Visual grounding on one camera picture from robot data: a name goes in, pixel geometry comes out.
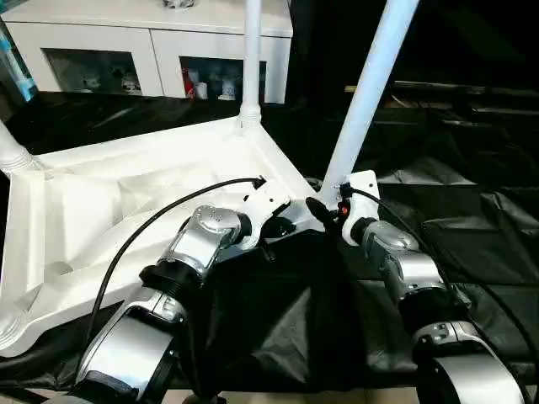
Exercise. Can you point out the white plastic table leg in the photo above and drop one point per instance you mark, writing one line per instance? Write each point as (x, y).
(366, 93)
(15, 151)
(251, 59)

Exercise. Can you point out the white plastic table top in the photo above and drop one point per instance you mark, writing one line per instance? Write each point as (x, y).
(101, 194)

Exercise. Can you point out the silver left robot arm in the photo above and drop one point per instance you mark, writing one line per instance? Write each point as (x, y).
(194, 244)

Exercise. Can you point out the small orange label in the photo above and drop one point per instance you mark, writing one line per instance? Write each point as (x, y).
(350, 88)

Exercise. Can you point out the black table mat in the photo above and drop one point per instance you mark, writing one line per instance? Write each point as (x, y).
(472, 227)

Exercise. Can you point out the white glass-door cabinet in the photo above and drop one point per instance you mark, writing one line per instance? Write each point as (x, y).
(126, 34)

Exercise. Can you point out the small grey crumpled object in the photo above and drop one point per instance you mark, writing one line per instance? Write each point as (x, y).
(178, 2)

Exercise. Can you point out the teal plastic object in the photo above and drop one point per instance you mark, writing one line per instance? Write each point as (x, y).
(18, 63)

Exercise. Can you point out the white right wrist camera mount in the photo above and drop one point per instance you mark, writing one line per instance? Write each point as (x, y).
(360, 189)

